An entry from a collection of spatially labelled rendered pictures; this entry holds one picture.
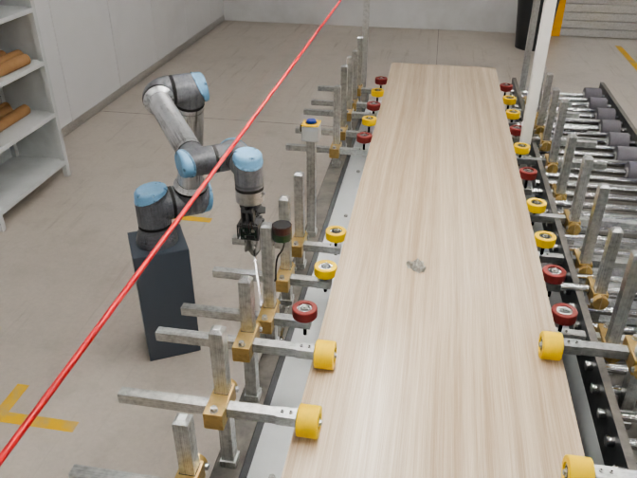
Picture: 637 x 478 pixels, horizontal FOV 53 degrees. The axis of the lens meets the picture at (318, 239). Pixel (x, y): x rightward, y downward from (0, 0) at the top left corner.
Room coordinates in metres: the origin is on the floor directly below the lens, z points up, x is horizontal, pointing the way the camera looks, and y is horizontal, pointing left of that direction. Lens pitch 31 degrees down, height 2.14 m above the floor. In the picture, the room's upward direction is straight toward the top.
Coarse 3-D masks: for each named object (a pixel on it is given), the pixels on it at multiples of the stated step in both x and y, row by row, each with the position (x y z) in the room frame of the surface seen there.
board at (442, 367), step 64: (384, 128) 3.22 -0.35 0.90; (448, 128) 3.22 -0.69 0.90; (384, 192) 2.47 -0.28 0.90; (448, 192) 2.47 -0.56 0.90; (512, 192) 2.47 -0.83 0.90; (384, 256) 1.95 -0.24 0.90; (448, 256) 1.95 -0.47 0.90; (512, 256) 1.95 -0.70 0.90; (384, 320) 1.58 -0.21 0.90; (448, 320) 1.58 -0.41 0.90; (512, 320) 1.59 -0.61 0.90; (320, 384) 1.30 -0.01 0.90; (384, 384) 1.30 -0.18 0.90; (448, 384) 1.30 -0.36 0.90; (512, 384) 1.30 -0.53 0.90; (320, 448) 1.08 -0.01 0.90; (384, 448) 1.08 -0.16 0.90; (448, 448) 1.08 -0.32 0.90; (512, 448) 1.08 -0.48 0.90; (576, 448) 1.08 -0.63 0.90
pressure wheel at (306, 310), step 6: (294, 306) 1.64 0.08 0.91; (300, 306) 1.64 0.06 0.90; (306, 306) 1.64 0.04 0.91; (312, 306) 1.64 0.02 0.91; (294, 312) 1.62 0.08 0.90; (300, 312) 1.61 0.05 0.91; (306, 312) 1.61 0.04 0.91; (312, 312) 1.61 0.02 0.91; (294, 318) 1.62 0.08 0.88; (300, 318) 1.60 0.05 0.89; (306, 318) 1.60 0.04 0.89; (312, 318) 1.61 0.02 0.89; (306, 330) 1.64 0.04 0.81
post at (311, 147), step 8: (312, 144) 2.43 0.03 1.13; (312, 152) 2.43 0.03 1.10; (312, 160) 2.43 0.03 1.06; (312, 168) 2.43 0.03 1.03; (312, 176) 2.43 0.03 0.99; (312, 184) 2.43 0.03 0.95; (312, 192) 2.43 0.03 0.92; (312, 200) 2.43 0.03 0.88; (312, 208) 2.43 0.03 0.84; (312, 216) 2.43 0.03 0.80; (312, 224) 2.43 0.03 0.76; (312, 232) 2.42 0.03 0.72
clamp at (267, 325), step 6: (276, 306) 1.69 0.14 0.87; (264, 312) 1.66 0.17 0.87; (270, 312) 1.66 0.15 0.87; (276, 312) 1.68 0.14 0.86; (258, 318) 1.63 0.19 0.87; (270, 318) 1.63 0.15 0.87; (264, 324) 1.61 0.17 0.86; (270, 324) 1.61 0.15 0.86; (264, 330) 1.61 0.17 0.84; (270, 330) 1.61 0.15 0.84
